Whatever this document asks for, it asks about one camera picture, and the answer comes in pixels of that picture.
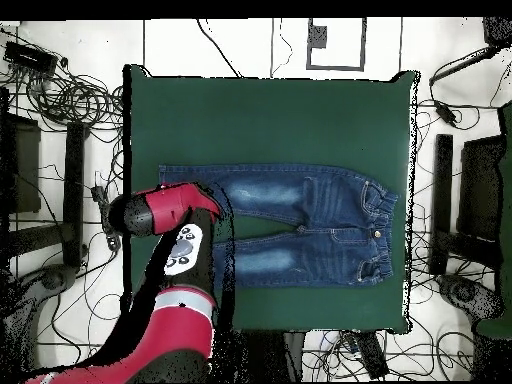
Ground blue denim jeans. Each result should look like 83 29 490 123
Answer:
158 162 399 289

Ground dark flat panel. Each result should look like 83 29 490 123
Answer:
0 113 42 215
456 134 506 242

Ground dark green table cloth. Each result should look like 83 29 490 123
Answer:
121 63 421 335

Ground black power strip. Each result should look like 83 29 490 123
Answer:
90 184 122 252
354 330 390 380

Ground black stand leg bar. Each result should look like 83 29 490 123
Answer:
62 121 88 268
430 133 455 276

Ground small grey square patch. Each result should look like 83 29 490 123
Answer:
309 25 329 50

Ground black round stand base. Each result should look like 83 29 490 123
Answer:
37 264 78 292
436 273 502 319

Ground black power brick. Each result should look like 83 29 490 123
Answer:
433 99 460 128

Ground black rod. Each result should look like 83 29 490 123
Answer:
428 45 498 86

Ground black corner box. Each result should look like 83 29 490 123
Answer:
482 16 512 50

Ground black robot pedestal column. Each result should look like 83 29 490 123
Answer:
239 330 306 384

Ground long black floor cable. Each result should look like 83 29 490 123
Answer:
194 18 244 78

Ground grey square floor frame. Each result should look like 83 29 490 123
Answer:
306 17 367 72

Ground tangle of black cables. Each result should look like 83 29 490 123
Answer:
26 69 125 130

